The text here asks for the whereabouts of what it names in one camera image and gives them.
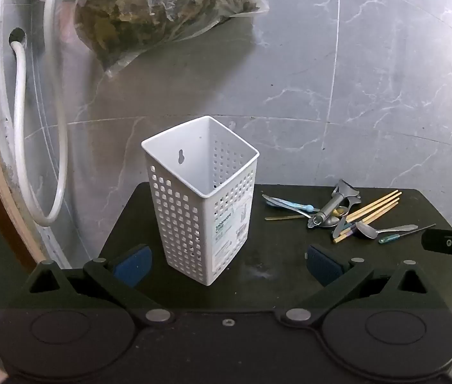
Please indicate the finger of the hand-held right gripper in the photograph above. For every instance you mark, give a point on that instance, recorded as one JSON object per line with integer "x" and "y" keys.
{"x": 442, "y": 242}

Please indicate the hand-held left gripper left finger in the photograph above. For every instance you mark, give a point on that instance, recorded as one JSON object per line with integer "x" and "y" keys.
{"x": 131, "y": 266}

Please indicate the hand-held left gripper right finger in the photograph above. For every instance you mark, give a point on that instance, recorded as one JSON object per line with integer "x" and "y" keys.
{"x": 322, "y": 266}

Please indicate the metal peeler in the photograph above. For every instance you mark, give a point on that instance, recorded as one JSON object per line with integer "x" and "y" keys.
{"x": 330, "y": 208}

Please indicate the white perforated utensil basket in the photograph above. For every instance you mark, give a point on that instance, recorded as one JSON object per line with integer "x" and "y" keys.
{"x": 185, "y": 216}

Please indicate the silver spoon with blue tip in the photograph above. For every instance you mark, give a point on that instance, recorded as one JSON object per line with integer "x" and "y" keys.
{"x": 286, "y": 204}

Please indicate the clear bag of dried leaves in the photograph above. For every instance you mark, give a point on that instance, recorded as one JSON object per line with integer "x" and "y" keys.
{"x": 149, "y": 12}

